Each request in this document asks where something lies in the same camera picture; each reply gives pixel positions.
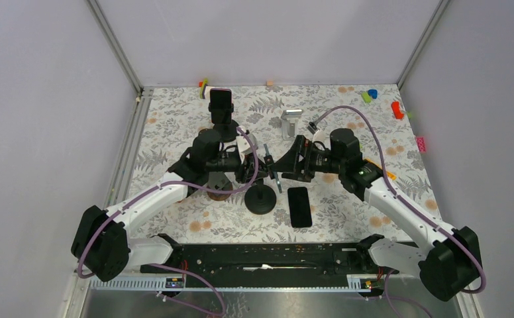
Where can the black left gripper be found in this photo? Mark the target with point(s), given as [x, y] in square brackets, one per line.
[246, 171]

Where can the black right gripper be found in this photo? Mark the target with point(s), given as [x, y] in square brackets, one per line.
[293, 169]

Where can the black round-base phone stand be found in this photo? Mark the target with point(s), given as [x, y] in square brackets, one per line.
[260, 198]

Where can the black smartphone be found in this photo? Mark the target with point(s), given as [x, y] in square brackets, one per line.
[299, 207]

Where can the blue-edged smartphone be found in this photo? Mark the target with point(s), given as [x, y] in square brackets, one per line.
[269, 162]

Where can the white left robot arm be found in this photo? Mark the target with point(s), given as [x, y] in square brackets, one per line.
[103, 244]

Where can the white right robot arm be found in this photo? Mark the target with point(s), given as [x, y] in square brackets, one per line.
[446, 259]

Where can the grey stand on wooden base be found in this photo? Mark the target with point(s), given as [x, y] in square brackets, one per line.
[219, 181]

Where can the silver metal phone stand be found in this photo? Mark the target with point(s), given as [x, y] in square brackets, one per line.
[290, 119]

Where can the black phone stand with phone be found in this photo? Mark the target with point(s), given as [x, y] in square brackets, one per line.
[228, 132]

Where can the floral patterned mat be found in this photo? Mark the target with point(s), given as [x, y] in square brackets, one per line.
[176, 115]

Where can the purple-edged smartphone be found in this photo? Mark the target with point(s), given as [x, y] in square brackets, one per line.
[220, 106]

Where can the lime green block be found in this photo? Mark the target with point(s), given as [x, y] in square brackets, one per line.
[366, 97]

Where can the blue heart block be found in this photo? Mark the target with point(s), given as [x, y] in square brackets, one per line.
[373, 93]

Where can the stacked coloured blocks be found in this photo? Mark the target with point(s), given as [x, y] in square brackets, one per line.
[202, 88]

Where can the red curved block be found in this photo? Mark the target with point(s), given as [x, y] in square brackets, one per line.
[396, 110]

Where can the pink lego brick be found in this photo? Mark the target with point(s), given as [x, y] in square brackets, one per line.
[421, 144]

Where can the yellow triangular plastic frame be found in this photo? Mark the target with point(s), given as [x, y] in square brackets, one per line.
[389, 174]

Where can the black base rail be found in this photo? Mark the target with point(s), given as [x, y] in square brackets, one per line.
[272, 265]

